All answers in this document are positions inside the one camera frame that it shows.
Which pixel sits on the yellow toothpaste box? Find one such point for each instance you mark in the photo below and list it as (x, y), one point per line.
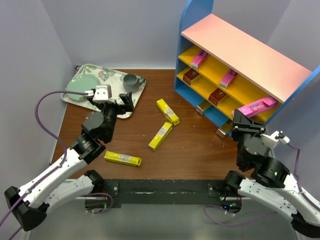
(168, 112)
(122, 159)
(160, 136)

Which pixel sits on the grey ceramic mug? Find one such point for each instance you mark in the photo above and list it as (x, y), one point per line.
(132, 82)

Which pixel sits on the small pink toothpaste box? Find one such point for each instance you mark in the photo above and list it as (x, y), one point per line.
(228, 78)

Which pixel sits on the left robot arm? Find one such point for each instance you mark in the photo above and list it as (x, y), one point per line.
(31, 202)

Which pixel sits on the black mounting base plate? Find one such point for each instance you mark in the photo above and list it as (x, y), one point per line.
(169, 192)

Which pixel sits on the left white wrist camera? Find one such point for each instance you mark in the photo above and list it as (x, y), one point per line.
(99, 94)

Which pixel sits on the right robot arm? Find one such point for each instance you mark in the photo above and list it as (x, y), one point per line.
(271, 182)

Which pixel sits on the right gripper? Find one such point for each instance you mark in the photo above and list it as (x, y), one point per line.
(241, 124)

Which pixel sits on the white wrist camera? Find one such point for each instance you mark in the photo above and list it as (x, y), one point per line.
(99, 94)
(272, 141)

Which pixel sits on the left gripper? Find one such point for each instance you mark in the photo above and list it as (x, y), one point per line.
(127, 106)

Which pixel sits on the mint green ceramic plate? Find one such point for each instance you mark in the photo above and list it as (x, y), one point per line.
(82, 83)

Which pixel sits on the blue shelf with coloured boards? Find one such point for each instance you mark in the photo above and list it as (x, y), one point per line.
(227, 68)

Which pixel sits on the dark red toothpaste box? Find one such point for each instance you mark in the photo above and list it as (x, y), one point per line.
(191, 76)

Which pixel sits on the red 3D toothpaste box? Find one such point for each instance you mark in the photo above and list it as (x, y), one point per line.
(216, 96)

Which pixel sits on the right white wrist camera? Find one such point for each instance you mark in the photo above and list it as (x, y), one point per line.
(272, 141)

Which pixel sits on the teal green tea toothpaste box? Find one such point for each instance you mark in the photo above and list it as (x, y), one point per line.
(225, 129)

